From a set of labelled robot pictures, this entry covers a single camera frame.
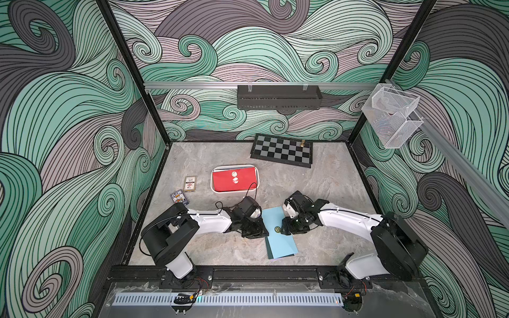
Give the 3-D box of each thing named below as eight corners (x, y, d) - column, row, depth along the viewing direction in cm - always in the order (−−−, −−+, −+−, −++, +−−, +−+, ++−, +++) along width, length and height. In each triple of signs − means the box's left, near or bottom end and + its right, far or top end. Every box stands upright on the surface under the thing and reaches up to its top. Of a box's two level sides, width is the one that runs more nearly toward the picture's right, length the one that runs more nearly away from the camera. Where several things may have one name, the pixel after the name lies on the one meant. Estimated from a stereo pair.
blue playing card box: (177, 210, 93) (176, 207, 92) (170, 197, 98) (169, 194, 96) (189, 203, 96) (188, 201, 94) (182, 190, 100) (181, 188, 99)
